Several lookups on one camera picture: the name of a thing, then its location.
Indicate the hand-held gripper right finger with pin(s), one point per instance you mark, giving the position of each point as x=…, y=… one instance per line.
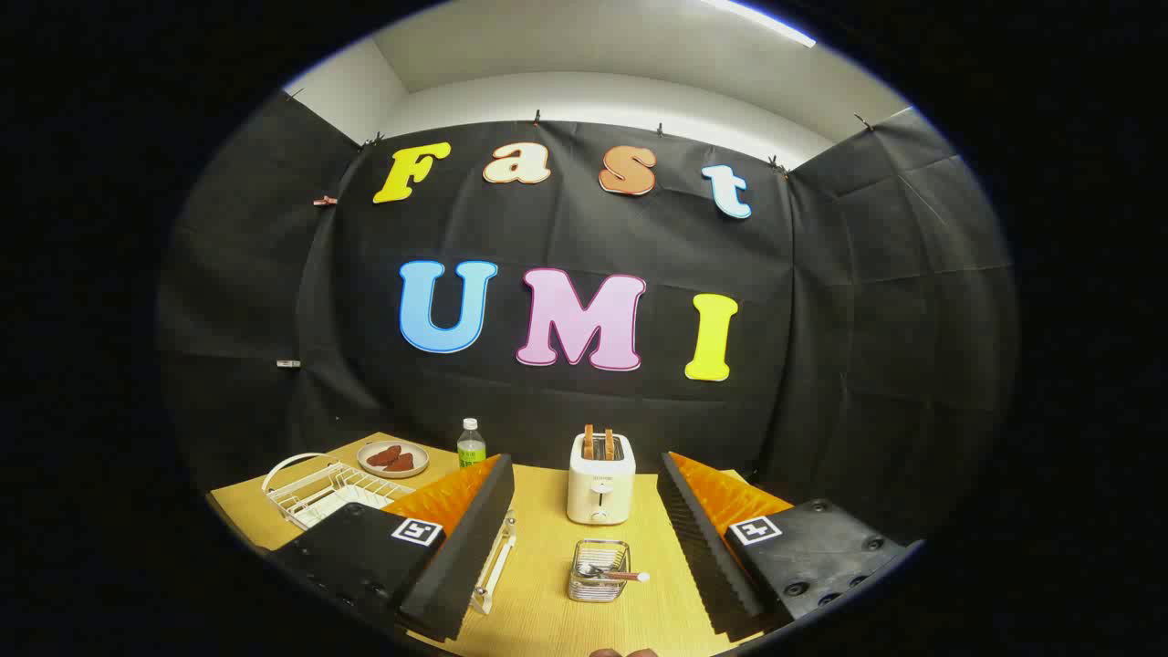
x=707, y=566

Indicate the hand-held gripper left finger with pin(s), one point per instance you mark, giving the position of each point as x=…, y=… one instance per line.
x=456, y=566

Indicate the small beige plate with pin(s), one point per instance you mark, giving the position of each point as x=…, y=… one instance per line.
x=415, y=454

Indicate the red sausage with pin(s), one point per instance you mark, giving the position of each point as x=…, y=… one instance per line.
x=383, y=455
x=401, y=464

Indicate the green label drink bottle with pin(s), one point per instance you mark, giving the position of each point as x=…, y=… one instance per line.
x=471, y=449

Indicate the white toaster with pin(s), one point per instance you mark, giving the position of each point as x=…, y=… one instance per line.
x=599, y=484

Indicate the black backdrop cloth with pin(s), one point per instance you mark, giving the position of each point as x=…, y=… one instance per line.
x=566, y=237

